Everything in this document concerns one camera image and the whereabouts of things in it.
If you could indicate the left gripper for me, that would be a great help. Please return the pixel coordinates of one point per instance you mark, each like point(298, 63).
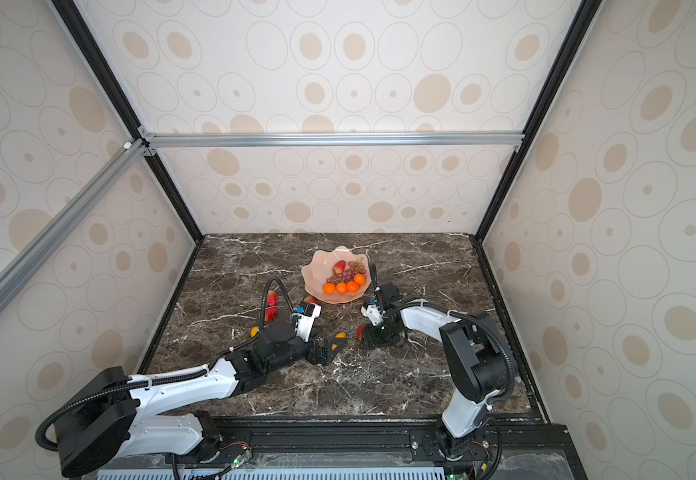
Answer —
point(325, 357)

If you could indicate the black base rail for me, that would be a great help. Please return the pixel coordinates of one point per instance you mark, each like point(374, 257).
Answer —
point(505, 447)

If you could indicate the black frame post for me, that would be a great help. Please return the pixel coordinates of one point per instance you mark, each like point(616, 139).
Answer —
point(71, 17)
point(569, 49)

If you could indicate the diagonal aluminium frame bar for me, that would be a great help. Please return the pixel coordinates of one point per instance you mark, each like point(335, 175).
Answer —
point(17, 274)

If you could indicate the red grape bunch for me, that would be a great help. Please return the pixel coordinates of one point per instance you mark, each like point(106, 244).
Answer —
point(353, 268)

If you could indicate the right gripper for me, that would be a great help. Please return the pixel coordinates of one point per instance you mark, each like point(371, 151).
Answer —
point(371, 339)

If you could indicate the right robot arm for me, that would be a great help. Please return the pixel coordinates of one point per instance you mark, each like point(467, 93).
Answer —
point(481, 363)

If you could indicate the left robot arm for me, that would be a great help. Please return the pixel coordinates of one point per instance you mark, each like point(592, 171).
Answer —
point(117, 415)

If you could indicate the pink wavy fruit bowl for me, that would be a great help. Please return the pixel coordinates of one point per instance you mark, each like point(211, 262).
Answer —
point(319, 269)

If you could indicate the right black frame post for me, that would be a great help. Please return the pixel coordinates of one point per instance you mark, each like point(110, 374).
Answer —
point(569, 49)

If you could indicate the horizontal aluminium frame bar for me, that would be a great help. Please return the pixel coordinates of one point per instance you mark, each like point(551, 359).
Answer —
point(344, 139)

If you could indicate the left black frame post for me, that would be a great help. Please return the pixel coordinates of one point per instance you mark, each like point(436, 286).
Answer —
point(71, 17)

